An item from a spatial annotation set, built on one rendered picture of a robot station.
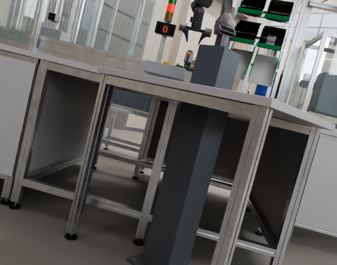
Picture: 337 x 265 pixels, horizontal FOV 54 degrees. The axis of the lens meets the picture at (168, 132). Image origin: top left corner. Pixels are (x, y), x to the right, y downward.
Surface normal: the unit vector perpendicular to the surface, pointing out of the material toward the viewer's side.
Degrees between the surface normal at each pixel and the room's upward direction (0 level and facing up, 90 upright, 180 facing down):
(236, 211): 90
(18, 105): 90
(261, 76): 45
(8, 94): 90
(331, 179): 90
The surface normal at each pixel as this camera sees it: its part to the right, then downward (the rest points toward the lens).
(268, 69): -0.02, -0.67
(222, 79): 0.72, 0.24
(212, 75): -0.65, -0.10
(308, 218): -0.10, 0.06
